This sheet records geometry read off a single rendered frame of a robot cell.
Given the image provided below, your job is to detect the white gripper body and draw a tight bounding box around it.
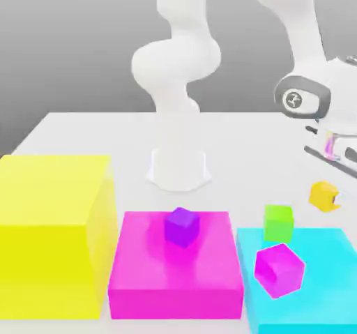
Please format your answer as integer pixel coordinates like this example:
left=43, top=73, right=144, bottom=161
left=303, top=144, right=357, bottom=194

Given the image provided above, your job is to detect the small orange cube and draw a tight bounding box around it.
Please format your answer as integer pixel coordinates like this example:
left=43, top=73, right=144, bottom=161
left=307, top=180, right=342, bottom=213

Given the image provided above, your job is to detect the small magenta cube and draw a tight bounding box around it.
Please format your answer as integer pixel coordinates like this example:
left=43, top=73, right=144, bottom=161
left=253, top=243, right=307, bottom=301

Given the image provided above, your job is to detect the small purple cube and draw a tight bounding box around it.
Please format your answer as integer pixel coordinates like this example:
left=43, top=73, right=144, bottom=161
left=163, top=206, right=201, bottom=249

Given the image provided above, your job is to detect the large yellow box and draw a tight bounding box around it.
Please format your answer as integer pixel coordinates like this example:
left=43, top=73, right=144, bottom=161
left=0, top=154, right=120, bottom=321

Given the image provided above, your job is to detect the large cyan box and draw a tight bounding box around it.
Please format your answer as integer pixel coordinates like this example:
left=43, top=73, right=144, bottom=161
left=236, top=227, right=357, bottom=334

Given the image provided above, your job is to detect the small green cube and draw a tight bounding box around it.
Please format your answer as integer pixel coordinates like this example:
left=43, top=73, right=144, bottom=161
left=263, top=204, right=296, bottom=245

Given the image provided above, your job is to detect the large magenta box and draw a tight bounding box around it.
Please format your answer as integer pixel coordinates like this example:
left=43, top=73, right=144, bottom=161
left=107, top=210, right=245, bottom=321

